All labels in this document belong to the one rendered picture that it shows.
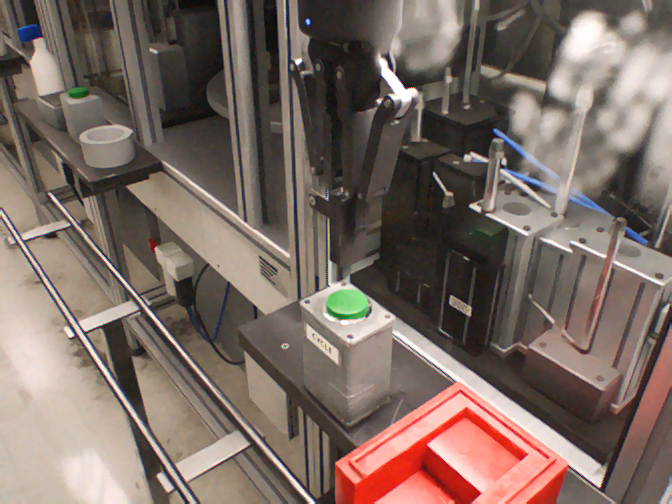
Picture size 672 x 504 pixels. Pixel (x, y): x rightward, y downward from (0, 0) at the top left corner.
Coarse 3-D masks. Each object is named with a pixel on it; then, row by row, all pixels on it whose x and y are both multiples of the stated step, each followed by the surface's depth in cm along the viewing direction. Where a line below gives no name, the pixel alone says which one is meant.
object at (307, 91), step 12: (300, 60) 49; (300, 72) 49; (300, 84) 49; (312, 84) 49; (300, 96) 50; (312, 96) 49; (300, 108) 50; (312, 108) 50; (312, 120) 50; (312, 132) 50; (312, 144) 51; (312, 156) 51; (312, 168) 52
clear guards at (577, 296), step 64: (448, 0) 49; (512, 0) 44; (576, 0) 41; (640, 0) 37; (448, 64) 51; (512, 64) 46; (576, 64) 42; (640, 64) 39; (448, 128) 54; (512, 128) 48; (576, 128) 44; (640, 128) 40; (448, 192) 57; (512, 192) 51; (576, 192) 46; (640, 192) 42; (384, 256) 69; (448, 256) 60; (512, 256) 53; (576, 256) 48; (640, 256) 43; (448, 320) 63; (512, 320) 56; (576, 320) 50; (640, 320) 45; (512, 384) 59; (576, 384) 52; (640, 384) 47; (576, 448) 55
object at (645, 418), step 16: (656, 368) 46; (656, 384) 46; (640, 400) 48; (656, 400) 47; (640, 416) 48; (656, 416) 47; (640, 432) 49; (624, 448) 51; (640, 448) 49; (624, 464) 51; (656, 464) 49; (608, 480) 53; (624, 480) 52; (656, 480) 49; (608, 496) 54; (640, 496) 51; (656, 496) 50
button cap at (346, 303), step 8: (328, 296) 58; (336, 296) 58; (344, 296) 58; (352, 296) 58; (360, 296) 58; (328, 304) 57; (336, 304) 57; (344, 304) 57; (352, 304) 57; (360, 304) 57; (328, 312) 57; (336, 312) 56; (344, 312) 56; (352, 312) 56; (360, 312) 57
